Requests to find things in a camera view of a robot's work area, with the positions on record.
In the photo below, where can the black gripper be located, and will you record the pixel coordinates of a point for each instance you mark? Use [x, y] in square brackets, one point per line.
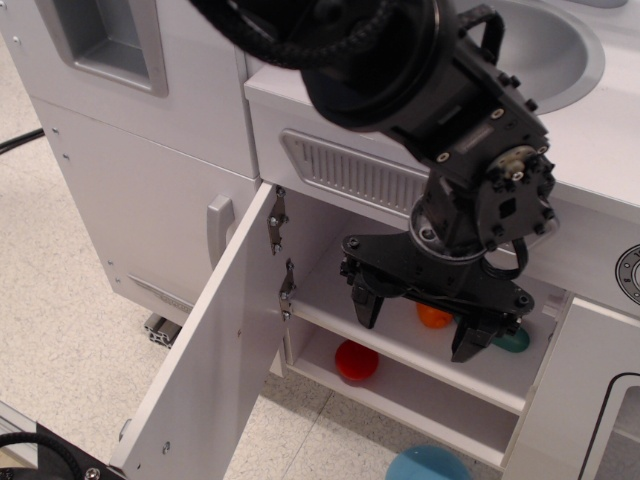
[378, 267]

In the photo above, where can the white cabinet door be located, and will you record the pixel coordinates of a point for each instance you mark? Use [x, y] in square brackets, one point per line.
[193, 415]

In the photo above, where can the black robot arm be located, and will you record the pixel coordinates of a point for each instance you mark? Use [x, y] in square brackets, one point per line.
[427, 77]

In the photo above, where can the white toy kitchen cabinet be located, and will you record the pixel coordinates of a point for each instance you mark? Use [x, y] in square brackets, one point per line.
[479, 407]

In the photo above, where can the orange toy carrot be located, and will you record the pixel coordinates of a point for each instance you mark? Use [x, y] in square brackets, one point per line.
[433, 318]

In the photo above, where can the red toy tomato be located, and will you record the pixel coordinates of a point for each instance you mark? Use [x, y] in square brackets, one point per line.
[355, 362]

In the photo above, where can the green toy cucumber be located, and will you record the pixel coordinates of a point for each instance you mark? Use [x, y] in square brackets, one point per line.
[516, 344]

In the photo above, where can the lower metal door hinge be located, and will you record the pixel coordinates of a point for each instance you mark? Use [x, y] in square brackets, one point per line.
[287, 290]

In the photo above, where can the metal door hinge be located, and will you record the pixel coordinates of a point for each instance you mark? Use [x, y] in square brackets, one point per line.
[276, 219]
[287, 290]

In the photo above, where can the blue ball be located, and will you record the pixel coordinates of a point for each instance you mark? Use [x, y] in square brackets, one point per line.
[427, 462]

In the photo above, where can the silver vent grille panel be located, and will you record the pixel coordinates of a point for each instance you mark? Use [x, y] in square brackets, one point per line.
[463, 207]

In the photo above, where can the upper metal door hinge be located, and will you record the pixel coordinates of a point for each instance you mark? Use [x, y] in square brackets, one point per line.
[276, 219]

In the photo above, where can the white oven door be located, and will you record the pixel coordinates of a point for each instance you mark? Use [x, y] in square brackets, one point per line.
[596, 351]

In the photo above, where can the black oven dial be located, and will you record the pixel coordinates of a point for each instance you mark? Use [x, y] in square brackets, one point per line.
[627, 273]

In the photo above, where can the silver fridge logo badge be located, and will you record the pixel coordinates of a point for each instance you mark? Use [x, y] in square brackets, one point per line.
[165, 296]

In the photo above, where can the aluminium extrusion foot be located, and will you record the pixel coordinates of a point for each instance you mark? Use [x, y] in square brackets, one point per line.
[162, 331]

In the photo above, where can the silver round sink basin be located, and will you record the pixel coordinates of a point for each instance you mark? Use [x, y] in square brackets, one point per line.
[557, 57]

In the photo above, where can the silver fridge door handle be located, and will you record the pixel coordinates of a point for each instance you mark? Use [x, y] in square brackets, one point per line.
[219, 219]

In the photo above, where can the black metal base plate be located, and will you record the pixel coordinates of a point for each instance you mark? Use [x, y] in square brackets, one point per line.
[56, 458]

